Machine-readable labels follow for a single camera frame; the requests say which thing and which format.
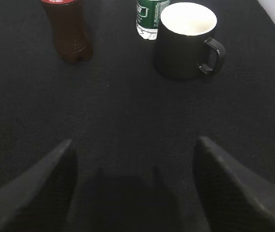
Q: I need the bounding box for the green label water bottle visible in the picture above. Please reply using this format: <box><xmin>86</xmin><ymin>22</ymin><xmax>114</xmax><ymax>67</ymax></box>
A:
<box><xmin>136</xmin><ymin>0</ymin><xmax>170</xmax><ymax>41</ymax></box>

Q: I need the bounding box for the black mug white inside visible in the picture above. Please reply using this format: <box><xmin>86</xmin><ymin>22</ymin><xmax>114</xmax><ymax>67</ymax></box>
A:
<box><xmin>153</xmin><ymin>2</ymin><xmax>226</xmax><ymax>80</ymax></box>

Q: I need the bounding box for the cola bottle red label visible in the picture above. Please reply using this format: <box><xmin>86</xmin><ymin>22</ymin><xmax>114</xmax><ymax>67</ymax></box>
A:
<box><xmin>41</xmin><ymin>0</ymin><xmax>92</xmax><ymax>63</ymax></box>

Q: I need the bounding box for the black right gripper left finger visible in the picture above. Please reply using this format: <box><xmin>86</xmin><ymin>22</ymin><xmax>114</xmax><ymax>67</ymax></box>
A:
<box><xmin>0</xmin><ymin>140</ymin><xmax>77</xmax><ymax>232</ymax></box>

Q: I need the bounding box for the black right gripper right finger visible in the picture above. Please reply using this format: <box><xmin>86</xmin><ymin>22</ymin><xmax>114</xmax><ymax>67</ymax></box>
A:
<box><xmin>193</xmin><ymin>137</ymin><xmax>275</xmax><ymax>232</ymax></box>

